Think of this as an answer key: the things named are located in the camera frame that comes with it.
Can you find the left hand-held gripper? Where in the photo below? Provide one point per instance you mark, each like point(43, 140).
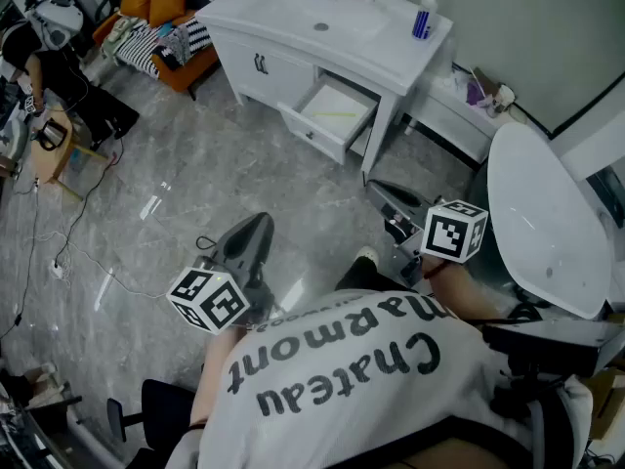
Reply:
point(210, 306)

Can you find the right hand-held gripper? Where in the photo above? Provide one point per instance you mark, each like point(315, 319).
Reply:
point(449, 232)

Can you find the yellow-green toothbrush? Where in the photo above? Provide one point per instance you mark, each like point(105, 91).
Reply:
point(337, 114)

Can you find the white vanity drawer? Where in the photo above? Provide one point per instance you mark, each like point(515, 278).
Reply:
point(337, 103)

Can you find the person's left forearm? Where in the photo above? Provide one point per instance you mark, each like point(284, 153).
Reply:
point(215, 374)

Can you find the person's right forearm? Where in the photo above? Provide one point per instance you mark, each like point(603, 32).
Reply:
point(464, 291)

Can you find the white shoe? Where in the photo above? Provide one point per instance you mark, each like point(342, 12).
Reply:
point(366, 254)

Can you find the black trousers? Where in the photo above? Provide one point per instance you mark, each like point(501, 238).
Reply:
point(361, 276)

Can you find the low white shelf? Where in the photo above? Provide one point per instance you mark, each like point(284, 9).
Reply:
point(454, 115)

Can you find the purple packet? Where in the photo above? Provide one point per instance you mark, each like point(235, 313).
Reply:
point(474, 93)

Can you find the paper cup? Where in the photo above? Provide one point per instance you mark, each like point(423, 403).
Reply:
point(502, 100)

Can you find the white printed t-shirt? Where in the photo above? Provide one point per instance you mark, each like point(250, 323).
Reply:
point(342, 384)

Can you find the white vanity cabinet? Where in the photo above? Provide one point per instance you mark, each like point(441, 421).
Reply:
point(273, 73)

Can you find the black office chair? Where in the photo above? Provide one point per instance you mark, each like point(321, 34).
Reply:
point(161, 408)

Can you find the blue striped spray bottle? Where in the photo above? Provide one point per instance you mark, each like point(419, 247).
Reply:
point(425, 17)

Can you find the metal sink drain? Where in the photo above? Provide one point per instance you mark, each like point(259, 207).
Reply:
point(320, 26)

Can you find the orange sofa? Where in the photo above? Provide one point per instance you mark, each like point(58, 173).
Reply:
point(190, 71)

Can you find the white power strip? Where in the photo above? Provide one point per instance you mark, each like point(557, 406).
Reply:
point(57, 269)

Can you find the black chest-mounted device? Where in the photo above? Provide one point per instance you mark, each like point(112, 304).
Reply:
point(547, 345)

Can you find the wooden side table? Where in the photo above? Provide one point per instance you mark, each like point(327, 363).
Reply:
point(49, 164)

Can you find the grey fuzzy cushion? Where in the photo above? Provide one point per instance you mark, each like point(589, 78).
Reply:
point(176, 47)

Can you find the steel kettle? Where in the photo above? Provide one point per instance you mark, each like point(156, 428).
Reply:
point(51, 135)

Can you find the black white striped blanket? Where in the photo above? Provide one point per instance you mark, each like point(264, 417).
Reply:
point(141, 49)

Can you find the brown cardboard box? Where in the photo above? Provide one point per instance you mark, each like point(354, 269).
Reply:
point(608, 398)

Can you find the white hard-shell backpack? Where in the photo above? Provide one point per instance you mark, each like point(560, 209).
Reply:
point(56, 20)

